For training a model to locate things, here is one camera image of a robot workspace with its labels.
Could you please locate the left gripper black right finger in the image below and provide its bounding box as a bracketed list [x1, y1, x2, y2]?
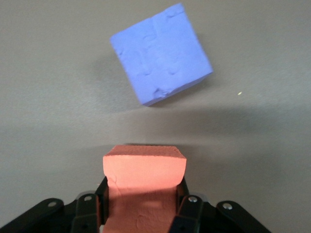
[168, 178, 205, 233]

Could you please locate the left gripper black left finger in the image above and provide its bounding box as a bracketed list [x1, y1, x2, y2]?
[70, 176, 110, 233]

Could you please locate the orange foam block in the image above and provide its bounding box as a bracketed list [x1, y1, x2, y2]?
[100, 144, 188, 233]

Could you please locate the fabric table cover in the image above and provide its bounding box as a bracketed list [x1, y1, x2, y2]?
[0, 0, 311, 233]

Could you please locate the purple foam block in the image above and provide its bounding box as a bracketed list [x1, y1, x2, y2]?
[109, 2, 214, 108]

